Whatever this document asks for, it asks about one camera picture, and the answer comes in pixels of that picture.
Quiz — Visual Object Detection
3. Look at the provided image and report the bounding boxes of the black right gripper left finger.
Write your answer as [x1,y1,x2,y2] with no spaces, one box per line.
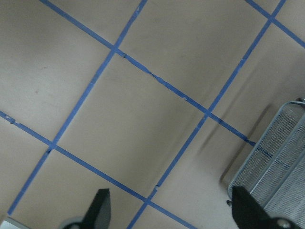
[81,188,111,229]

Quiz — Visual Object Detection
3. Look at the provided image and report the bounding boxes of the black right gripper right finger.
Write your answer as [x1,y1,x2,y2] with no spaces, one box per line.
[232,186,272,229]

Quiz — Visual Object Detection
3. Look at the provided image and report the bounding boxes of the wire mesh shelf rack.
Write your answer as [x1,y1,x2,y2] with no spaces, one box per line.
[227,98,305,228]

